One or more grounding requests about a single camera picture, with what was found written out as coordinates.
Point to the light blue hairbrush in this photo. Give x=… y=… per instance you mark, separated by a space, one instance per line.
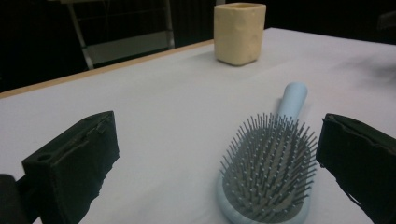
x=267 y=174

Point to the cream square cup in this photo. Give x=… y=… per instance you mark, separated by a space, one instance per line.
x=239 y=34

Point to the white table mat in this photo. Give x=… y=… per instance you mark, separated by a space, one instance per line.
x=155 y=109

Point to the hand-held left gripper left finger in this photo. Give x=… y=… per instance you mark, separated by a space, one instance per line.
x=71 y=161

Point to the grey metal stand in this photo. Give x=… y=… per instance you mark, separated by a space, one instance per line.
x=124 y=48

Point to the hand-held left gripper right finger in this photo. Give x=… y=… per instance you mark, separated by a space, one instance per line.
x=364 y=161

